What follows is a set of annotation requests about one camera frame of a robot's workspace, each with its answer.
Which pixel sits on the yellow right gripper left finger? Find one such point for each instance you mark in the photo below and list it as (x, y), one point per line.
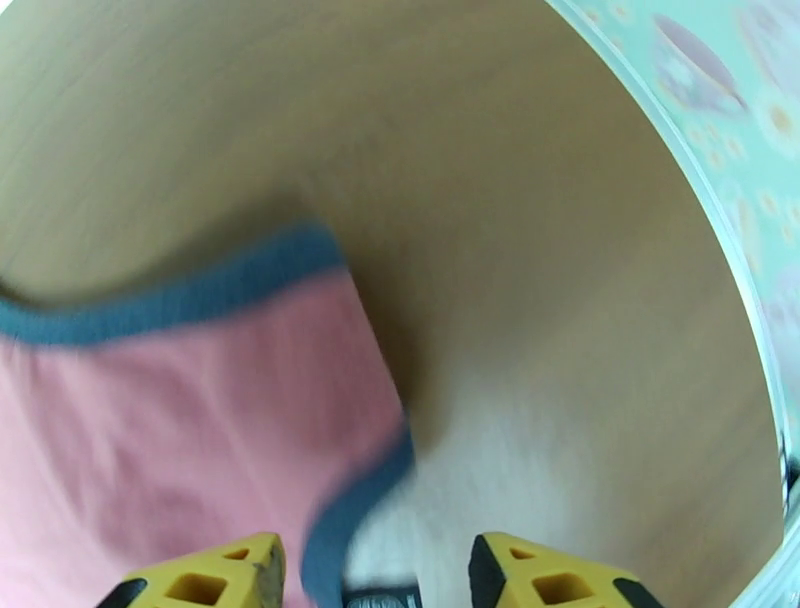
(206, 581)

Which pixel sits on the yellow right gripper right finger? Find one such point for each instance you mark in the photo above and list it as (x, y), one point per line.
(556, 581)

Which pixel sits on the pink tank top dark trim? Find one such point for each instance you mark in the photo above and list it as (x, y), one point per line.
(187, 437)

